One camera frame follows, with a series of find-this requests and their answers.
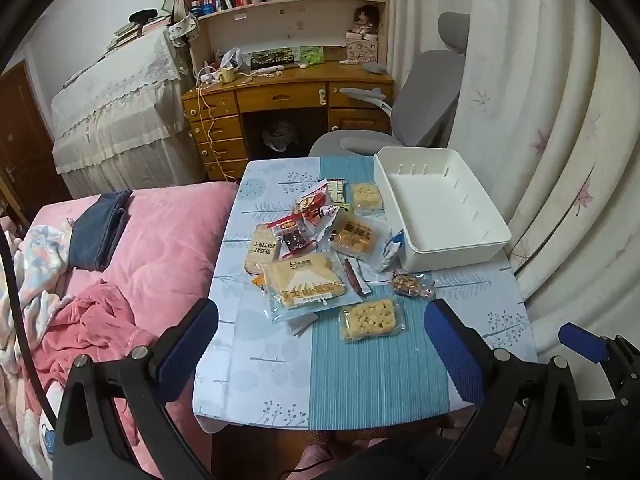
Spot teal striped table mat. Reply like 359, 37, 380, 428
304, 155, 453, 432

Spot brown-haired doll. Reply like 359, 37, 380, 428
345, 4, 382, 42

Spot blue snowflake snack packet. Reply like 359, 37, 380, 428
382, 229, 407, 272

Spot coral pink garment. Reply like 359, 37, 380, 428
27, 281, 168, 441

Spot dark printed box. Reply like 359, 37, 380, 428
249, 49, 301, 72

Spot silver and red snack packet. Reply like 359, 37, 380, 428
292, 183, 342, 228

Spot floral cream curtain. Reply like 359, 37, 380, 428
385, 0, 640, 311

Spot brown stick sachet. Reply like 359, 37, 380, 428
341, 257, 372, 297

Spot white lace cover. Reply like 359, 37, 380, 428
50, 25, 196, 200

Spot printed cardboard box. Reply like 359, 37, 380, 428
345, 40, 380, 63

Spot bag under desk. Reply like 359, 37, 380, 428
261, 119, 302, 154

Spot wooden desk with drawers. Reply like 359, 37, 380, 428
181, 59, 396, 183

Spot black cable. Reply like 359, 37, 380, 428
0, 230, 57, 423

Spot clear mixed nut packet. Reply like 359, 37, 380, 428
389, 269, 437, 302

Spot wooden bookshelf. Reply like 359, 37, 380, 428
176, 0, 390, 78

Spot light blue bread packet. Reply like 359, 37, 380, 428
261, 251, 364, 324

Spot brown wooden door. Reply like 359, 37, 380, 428
0, 59, 71, 233

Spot pink blanket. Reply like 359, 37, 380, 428
0, 182, 241, 480

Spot navy cloth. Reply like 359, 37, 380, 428
67, 189, 135, 272

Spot white cracker packet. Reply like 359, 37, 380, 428
243, 224, 282, 275

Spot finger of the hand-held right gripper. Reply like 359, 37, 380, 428
558, 322, 640, 397

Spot puffed rice cake packet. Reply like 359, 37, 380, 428
349, 182, 386, 212
338, 297, 408, 345

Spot orange biscuit packet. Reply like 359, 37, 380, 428
327, 211, 390, 262

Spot stack of books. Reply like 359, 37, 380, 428
104, 9, 173, 55

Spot white plastic bin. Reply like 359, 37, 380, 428
372, 146, 512, 273

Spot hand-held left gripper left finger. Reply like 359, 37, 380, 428
52, 297, 220, 480

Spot patterned fabric bag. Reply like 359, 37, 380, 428
166, 14, 202, 50

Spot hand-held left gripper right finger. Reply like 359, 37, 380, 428
424, 297, 588, 480

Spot white plastic bag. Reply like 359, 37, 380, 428
219, 47, 247, 72

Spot white cable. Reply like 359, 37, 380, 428
192, 67, 238, 184

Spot floral white blanket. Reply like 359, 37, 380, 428
0, 220, 76, 476

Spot clear red date packet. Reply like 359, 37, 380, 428
266, 214, 319, 257

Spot grey office chair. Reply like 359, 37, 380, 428
308, 12, 472, 158

